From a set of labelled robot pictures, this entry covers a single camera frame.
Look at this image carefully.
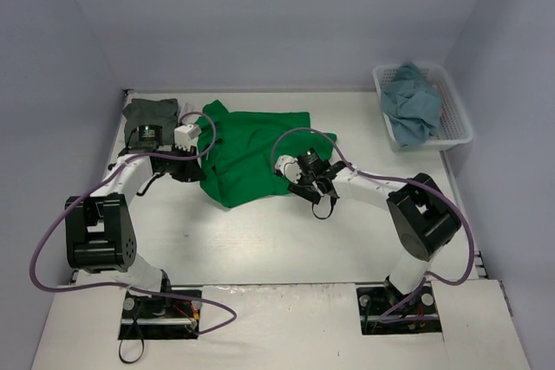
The grey green t shirt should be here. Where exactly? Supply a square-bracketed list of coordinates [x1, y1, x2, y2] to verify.
[122, 99, 180, 147]

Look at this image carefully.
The white t shirt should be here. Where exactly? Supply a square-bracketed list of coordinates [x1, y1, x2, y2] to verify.
[178, 101, 194, 123]

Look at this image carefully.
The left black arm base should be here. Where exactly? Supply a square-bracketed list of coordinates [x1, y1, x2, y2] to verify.
[118, 291, 202, 341]

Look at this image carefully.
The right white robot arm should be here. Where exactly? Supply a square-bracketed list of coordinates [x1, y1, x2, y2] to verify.
[274, 148, 461, 311]

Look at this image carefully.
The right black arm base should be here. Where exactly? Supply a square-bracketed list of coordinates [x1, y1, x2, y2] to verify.
[356, 282, 442, 336]

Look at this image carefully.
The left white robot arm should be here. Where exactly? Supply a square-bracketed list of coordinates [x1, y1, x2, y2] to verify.
[65, 124, 204, 318]

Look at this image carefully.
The blue t shirt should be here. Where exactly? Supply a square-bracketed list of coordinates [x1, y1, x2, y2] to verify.
[381, 62, 441, 147]

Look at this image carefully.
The white laundry basket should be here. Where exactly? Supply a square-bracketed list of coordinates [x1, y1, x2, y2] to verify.
[382, 62, 473, 152]

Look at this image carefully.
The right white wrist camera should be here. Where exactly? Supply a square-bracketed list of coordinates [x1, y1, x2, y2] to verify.
[274, 155, 303, 184]

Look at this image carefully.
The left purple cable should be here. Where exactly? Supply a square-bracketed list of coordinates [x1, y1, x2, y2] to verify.
[29, 112, 238, 336]

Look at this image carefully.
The purple cable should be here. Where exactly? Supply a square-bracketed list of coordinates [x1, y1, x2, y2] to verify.
[29, 112, 238, 336]
[271, 127, 477, 323]

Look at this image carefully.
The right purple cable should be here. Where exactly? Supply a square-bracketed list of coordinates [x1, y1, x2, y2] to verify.
[271, 127, 477, 323]

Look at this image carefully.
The black thin looped cable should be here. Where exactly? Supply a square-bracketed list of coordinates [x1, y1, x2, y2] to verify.
[117, 317, 145, 365]

